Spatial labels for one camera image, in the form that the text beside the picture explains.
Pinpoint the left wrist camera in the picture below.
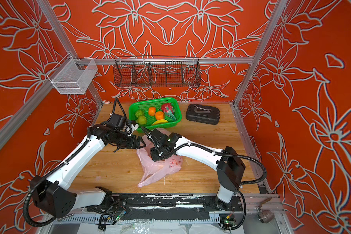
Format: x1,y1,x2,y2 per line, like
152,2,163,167
106,114,139,133

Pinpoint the green apple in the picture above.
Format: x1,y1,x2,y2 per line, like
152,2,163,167
136,115,147,126

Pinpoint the orange fruit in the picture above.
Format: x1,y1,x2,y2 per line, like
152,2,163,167
155,111,165,120
148,107,157,117

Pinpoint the white wire wall basket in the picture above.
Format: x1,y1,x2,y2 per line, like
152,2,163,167
46,54,98,95

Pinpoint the clear plastic wrap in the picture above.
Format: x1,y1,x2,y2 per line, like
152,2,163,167
120,221,165,234

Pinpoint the pink plastic bag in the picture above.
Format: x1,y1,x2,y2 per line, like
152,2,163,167
136,136,183,188

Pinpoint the metal pipe fitting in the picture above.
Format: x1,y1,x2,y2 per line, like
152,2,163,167
256,207,275,223

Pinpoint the yellow banana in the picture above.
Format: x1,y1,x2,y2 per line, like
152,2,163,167
152,119,168,126

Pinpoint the black plastic tool case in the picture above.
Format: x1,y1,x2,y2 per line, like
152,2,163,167
186,104,220,125

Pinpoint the green plastic basket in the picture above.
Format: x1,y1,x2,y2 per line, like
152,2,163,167
128,97,182,130

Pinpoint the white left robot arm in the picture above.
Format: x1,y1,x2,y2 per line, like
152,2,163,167
23,124,146,218

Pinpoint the black wire wall basket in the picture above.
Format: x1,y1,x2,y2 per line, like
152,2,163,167
113,56,201,87

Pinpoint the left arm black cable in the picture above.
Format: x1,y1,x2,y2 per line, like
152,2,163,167
22,97,129,228

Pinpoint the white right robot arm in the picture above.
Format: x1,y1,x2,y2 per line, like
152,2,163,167
143,128,246,204

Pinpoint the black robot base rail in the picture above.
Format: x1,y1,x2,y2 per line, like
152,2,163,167
86,194,243,223

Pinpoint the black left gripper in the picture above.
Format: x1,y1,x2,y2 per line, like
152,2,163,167
116,131,147,148

